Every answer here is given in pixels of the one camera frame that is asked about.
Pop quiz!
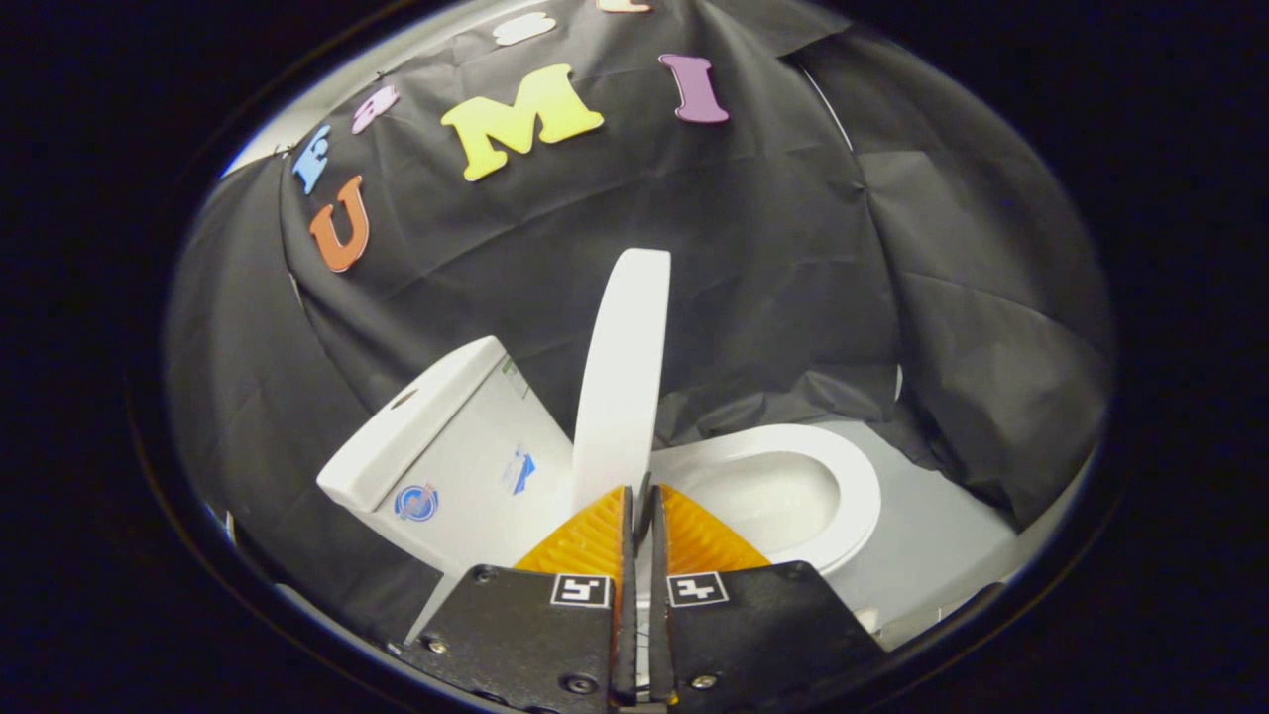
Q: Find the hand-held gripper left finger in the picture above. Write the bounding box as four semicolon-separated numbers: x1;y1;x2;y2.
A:
397;484;638;711

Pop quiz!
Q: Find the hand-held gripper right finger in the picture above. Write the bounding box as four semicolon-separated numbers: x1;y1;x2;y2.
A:
649;484;887;710

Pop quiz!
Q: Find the white toilet lid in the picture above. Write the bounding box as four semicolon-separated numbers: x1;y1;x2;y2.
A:
572;248;673;519

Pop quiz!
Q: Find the white toilet bowl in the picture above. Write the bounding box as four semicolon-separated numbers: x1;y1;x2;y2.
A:
682;451;893;636

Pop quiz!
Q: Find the white toilet seat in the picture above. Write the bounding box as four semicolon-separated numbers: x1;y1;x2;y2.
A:
649;424;882;578

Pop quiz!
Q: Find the black backdrop cloth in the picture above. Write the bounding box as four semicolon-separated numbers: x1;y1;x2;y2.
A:
164;0;1117;646

